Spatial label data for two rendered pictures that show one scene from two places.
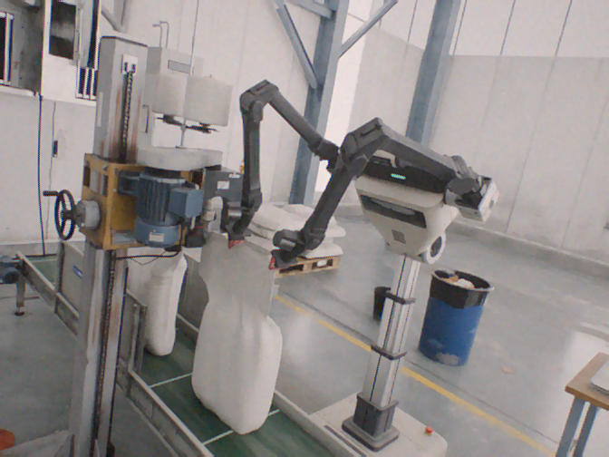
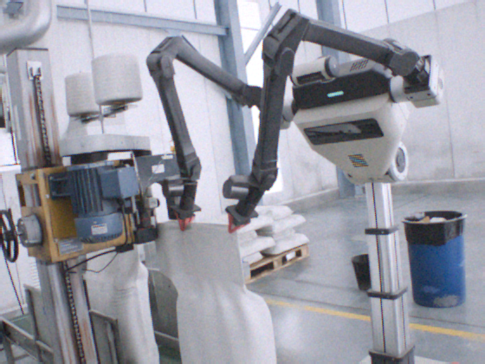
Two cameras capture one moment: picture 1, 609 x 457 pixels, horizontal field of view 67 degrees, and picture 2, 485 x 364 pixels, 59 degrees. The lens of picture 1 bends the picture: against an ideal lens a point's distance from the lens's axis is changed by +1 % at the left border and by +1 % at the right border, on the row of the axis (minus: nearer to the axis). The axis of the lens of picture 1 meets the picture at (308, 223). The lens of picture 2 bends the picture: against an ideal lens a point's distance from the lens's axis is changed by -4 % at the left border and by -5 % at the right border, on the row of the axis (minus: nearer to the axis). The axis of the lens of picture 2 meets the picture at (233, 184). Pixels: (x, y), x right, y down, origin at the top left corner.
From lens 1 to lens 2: 0.33 m
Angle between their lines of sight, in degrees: 9
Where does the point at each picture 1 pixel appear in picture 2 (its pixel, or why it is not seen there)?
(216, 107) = (125, 79)
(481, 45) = (369, 21)
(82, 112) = not seen: hidden behind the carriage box
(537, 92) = (433, 43)
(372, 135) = (290, 24)
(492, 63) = (384, 32)
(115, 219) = (56, 227)
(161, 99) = (74, 99)
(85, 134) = not seen: hidden behind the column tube
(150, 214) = (87, 205)
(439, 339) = (432, 283)
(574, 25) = not seen: outside the picture
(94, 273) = (52, 291)
